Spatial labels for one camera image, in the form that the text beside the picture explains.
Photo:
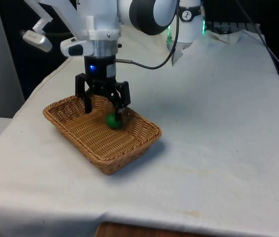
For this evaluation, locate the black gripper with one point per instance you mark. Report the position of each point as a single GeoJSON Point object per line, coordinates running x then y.
{"type": "Point", "coordinates": [99, 70]}

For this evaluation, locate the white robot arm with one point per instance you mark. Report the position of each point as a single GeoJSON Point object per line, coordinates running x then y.
{"type": "Point", "coordinates": [104, 17]}

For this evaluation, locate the green ball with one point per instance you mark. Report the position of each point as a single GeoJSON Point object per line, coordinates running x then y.
{"type": "Point", "coordinates": [113, 123]}

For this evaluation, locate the brown wicker basket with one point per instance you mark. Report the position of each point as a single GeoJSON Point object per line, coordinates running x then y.
{"type": "Point", "coordinates": [99, 143]}

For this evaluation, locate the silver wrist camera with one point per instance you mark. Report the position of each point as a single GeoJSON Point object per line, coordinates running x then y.
{"type": "Point", "coordinates": [76, 48]}

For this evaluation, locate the silver camera on white bracket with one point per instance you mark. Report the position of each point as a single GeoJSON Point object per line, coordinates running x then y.
{"type": "Point", "coordinates": [36, 39]}

